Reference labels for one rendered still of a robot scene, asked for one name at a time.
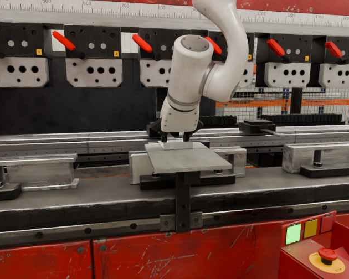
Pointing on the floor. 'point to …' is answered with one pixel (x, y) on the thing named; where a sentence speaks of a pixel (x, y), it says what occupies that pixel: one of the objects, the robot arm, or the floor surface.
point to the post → (296, 98)
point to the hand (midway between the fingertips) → (175, 138)
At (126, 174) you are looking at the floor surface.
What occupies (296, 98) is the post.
